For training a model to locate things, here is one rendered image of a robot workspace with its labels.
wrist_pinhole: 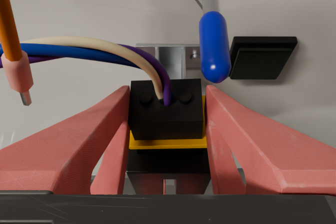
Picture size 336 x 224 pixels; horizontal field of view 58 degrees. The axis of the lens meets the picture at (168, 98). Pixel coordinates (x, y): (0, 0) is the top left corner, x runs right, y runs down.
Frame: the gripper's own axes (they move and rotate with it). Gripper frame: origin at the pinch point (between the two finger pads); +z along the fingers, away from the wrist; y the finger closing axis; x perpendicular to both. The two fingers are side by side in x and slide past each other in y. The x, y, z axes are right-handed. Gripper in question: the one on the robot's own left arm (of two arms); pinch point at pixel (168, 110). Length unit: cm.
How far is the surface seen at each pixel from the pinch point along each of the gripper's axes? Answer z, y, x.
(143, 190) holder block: 1.4, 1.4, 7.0
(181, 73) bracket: 7.4, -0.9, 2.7
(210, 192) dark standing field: 78, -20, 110
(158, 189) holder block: 1.2, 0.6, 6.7
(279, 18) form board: 7.5, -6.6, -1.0
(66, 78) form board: 10.4, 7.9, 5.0
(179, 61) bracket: 9.0, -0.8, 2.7
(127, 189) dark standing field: 83, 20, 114
